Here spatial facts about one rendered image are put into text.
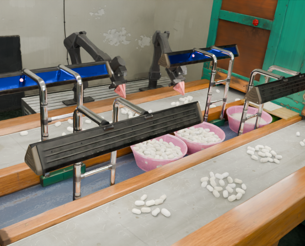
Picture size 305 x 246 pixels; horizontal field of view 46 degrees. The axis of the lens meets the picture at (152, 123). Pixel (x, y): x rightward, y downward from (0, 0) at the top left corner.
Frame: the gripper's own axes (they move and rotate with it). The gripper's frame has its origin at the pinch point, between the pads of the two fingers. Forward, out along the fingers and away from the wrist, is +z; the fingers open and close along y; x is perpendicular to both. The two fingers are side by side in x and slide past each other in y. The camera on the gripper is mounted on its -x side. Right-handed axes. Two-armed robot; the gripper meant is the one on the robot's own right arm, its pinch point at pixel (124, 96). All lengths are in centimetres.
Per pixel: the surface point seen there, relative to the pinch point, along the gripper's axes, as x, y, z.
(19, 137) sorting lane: 3, -63, 8
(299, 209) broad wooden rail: -60, 9, 90
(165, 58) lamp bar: -34.2, 8.8, -1.7
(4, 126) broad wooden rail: 8, -66, -1
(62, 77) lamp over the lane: -34, -51, 1
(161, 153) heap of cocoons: -27, -16, 44
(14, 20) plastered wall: 120, 16, -153
